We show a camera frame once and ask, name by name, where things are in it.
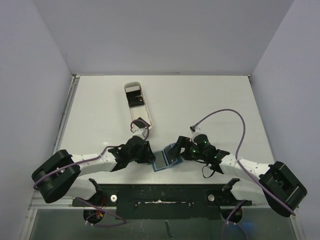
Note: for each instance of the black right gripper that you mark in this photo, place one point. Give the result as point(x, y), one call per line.
point(182, 145)

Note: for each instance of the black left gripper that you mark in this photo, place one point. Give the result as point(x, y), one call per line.
point(148, 156)

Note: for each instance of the black credit card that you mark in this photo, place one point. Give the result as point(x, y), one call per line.
point(135, 98)
point(172, 158)
point(160, 161)
point(141, 123)

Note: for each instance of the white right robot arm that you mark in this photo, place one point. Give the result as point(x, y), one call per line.
point(276, 185)

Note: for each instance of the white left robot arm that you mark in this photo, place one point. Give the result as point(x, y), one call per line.
point(62, 174)

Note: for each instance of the white card tray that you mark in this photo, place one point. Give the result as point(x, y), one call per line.
point(140, 111)

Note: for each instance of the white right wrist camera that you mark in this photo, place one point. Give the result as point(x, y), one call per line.
point(195, 130)

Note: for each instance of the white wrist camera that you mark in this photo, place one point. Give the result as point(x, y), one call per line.
point(143, 133)
point(195, 130)

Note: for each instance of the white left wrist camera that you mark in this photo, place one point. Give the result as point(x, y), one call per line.
point(143, 133)

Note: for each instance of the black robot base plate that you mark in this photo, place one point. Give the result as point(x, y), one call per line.
point(165, 201)

